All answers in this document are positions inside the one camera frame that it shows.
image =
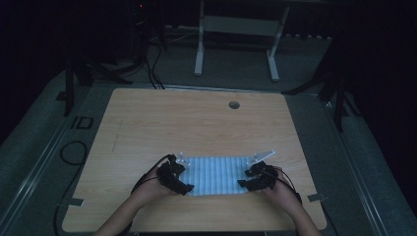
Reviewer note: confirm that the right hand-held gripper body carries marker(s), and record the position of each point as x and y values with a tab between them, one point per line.
266	178

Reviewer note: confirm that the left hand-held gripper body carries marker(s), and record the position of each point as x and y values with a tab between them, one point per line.
168	175

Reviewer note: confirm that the light blue striped towel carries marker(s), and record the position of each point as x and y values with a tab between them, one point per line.
216	175

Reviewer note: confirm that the person's left hand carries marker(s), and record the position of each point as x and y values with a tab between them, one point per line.
150	190

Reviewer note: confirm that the person's right hand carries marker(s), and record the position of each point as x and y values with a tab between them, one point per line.
285	195

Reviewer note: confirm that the grey tape piece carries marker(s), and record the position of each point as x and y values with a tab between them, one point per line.
74	202
317	197

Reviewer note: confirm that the black metal stand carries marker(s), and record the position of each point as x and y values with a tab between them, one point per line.
339	98
69	88

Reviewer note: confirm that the dark equipment rack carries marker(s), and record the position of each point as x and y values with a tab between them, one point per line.
144	23

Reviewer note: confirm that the metal floor rail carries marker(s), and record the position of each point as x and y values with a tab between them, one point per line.
39	167
357	170

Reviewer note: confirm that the white metal desk frame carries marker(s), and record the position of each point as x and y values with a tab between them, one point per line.
239	25

